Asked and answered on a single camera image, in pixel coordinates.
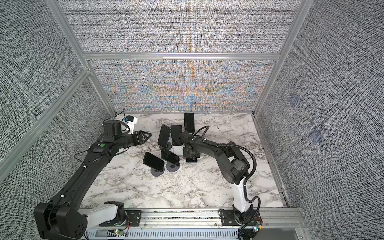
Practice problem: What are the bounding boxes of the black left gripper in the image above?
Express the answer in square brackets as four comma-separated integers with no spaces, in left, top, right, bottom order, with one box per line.
[116,130,153,150]

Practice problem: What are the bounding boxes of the black phone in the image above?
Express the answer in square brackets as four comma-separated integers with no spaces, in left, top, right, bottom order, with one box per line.
[171,125,183,146]
[143,152,165,172]
[186,158,198,163]
[158,125,171,148]
[184,113,195,133]
[161,149,180,167]

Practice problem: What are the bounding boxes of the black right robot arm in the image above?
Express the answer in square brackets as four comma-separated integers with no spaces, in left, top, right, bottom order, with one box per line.
[180,131,254,225]

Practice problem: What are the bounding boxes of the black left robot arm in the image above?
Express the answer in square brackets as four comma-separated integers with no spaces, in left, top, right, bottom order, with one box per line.
[34,120,152,240]

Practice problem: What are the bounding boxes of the white stand centre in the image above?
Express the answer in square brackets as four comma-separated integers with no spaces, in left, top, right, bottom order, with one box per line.
[172,146,184,157]

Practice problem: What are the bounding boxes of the dark round stand centre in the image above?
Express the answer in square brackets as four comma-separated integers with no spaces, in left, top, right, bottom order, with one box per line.
[160,142,173,151]

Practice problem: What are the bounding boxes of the grey round stand right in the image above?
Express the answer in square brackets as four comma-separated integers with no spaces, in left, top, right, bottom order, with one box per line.
[166,163,180,173]

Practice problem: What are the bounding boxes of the grey round stand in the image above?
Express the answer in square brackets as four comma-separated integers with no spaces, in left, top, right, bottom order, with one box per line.
[166,163,180,173]
[151,168,165,177]

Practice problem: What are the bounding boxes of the black phone back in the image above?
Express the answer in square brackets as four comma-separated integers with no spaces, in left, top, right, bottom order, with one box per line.
[184,113,195,133]

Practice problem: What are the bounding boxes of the grey round stand left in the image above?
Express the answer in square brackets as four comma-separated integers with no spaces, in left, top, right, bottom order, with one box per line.
[151,168,165,177]

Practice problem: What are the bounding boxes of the black corrugated cable conduit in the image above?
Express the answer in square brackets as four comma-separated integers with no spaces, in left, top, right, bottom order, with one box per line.
[193,125,262,229]

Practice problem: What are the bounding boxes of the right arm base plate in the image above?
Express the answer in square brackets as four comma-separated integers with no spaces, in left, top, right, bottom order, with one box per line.
[218,209,240,227]

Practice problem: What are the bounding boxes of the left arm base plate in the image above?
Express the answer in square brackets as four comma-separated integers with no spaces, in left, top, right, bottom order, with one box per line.
[99,210,142,227]

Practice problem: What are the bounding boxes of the aluminium front rail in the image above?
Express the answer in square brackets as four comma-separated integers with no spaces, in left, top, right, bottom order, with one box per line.
[80,208,312,240]

